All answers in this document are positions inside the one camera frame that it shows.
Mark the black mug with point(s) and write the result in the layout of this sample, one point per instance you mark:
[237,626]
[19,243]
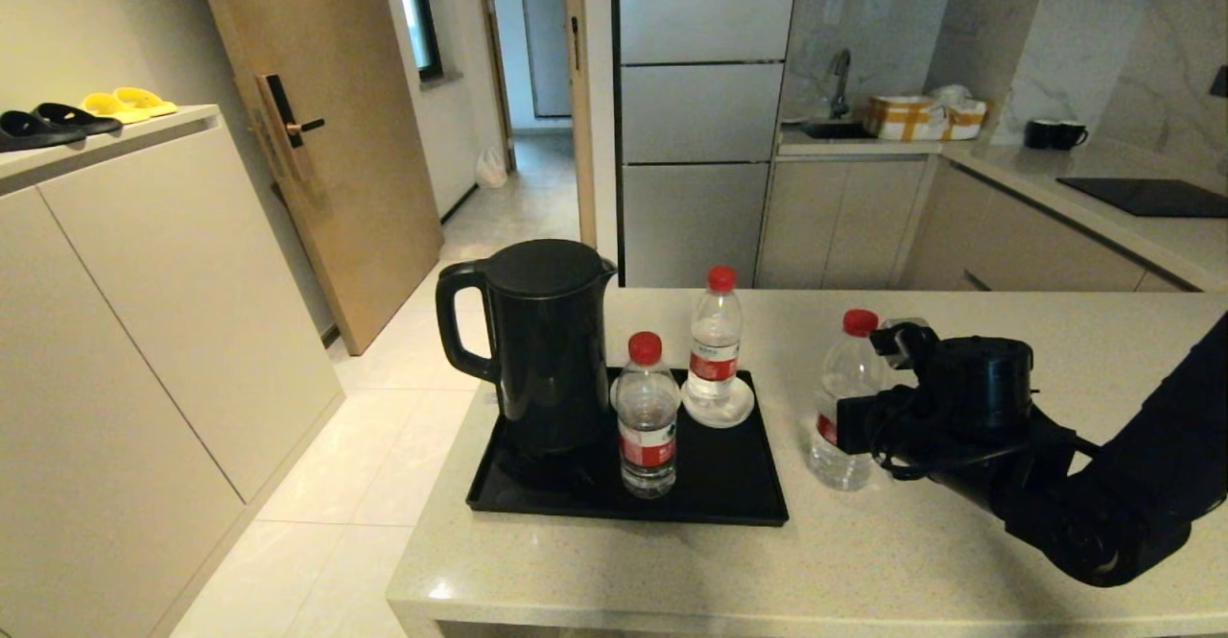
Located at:
[1067,135]
[1036,134]

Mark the white plastic bag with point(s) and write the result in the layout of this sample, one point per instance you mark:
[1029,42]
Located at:
[490,168]

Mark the grey hallway door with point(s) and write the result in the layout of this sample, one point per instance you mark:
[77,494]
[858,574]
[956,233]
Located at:
[547,34]

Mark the yellow white checked basket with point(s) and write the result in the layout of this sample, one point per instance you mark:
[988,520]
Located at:
[902,118]

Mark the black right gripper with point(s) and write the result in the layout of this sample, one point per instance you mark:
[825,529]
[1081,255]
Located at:
[979,389]

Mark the beige kitchen cabinet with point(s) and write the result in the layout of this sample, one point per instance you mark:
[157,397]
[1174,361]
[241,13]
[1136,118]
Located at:
[863,216]

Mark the metal kitchen faucet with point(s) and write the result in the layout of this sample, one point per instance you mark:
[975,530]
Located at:
[840,82]

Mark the beige shoe cabinet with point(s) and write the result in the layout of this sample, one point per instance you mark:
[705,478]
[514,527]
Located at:
[144,331]

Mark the silver refrigerator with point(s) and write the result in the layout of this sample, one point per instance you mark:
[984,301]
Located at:
[700,110]

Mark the black rectangular tray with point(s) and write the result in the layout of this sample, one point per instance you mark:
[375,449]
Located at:
[576,499]

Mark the dark framed window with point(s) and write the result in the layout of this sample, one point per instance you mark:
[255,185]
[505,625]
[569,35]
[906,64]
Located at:
[422,14]

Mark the white cloth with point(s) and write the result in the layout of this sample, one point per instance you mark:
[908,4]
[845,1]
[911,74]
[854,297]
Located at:
[950,96]

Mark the black induction cooktop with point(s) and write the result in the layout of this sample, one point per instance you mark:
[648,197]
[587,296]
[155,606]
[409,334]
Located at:
[1151,197]

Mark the yellow slipper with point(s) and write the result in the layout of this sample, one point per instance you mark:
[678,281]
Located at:
[110,106]
[144,100]

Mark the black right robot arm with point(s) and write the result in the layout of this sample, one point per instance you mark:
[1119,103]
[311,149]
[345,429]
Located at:
[1151,484]

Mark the clear water bottle red cap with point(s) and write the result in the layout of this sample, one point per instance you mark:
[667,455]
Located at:
[715,360]
[648,456]
[844,369]

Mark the small white saucer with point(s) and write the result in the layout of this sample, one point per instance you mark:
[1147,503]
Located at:
[616,393]
[720,416]

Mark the black electric kettle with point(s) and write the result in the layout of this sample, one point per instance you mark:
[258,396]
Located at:
[547,360]

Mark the dark kitchen sink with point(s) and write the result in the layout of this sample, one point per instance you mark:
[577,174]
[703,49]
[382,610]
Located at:
[835,129]

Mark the brown wooden door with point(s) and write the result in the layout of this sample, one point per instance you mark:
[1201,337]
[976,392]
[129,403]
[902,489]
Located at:
[355,187]

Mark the black slipper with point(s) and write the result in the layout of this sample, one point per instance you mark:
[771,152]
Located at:
[29,129]
[77,118]

